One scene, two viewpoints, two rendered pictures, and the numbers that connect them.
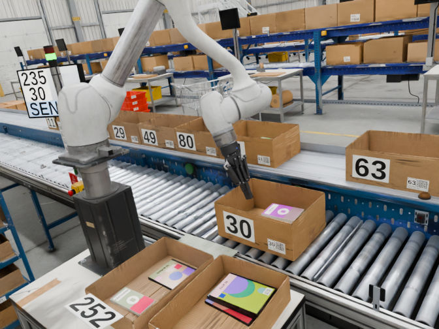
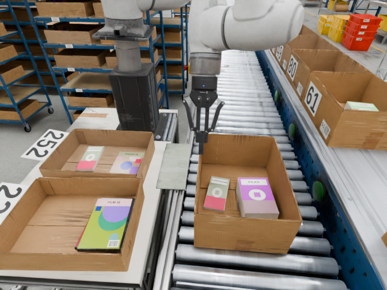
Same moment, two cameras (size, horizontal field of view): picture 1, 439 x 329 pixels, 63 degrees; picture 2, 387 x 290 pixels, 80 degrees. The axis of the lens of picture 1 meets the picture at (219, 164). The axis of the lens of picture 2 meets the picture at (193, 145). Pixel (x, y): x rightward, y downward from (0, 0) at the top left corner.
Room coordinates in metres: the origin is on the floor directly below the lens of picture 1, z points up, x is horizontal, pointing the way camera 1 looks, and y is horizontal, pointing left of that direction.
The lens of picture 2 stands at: (0.92, -0.54, 1.45)
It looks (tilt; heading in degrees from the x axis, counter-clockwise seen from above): 38 degrees down; 52
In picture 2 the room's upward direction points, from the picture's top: straight up
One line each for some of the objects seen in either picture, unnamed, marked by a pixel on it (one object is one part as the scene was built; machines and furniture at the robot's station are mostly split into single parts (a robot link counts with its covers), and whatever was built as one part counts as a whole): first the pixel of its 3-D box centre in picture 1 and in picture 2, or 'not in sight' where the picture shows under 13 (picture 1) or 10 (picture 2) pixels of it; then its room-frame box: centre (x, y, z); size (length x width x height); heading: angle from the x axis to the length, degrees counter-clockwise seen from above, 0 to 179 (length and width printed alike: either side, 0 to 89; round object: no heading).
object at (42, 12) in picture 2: not in sight; (70, 7); (1.49, 1.86, 1.19); 0.40 x 0.30 x 0.10; 136
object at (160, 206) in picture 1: (175, 199); (238, 114); (1.92, 0.29, 0.72); 0.52 x 0.05 x 0.05; 136
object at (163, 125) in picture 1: (171, 131); (303, 54); (2.58, 0.31, 0.97); 0.39 x 0.29 x 0.17; 46
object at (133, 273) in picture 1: (153, 282); (103, 157); (1.09, 0.30, 0.80); 0.38 x 0.28 x 0.10; 137
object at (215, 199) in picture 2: not in sight; (217, 193); (1.36, -0.13, 0.76); 0.16 x 0.07 x 0.02; 38
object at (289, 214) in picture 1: (283, 218); (255, 200); (1.43, -0.25, 0.79); 0.16 x 0.11 x 0.07; 52
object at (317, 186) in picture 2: not in sight; (317, 190); (1.62, -0.37, 0.81); 0.07 x 0.01 x 0.07; 46
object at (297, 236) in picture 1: (270, 214); (238, 185); (1.40, -0.19, 0.83); 0.39 x 0.29 x 0.17; 47
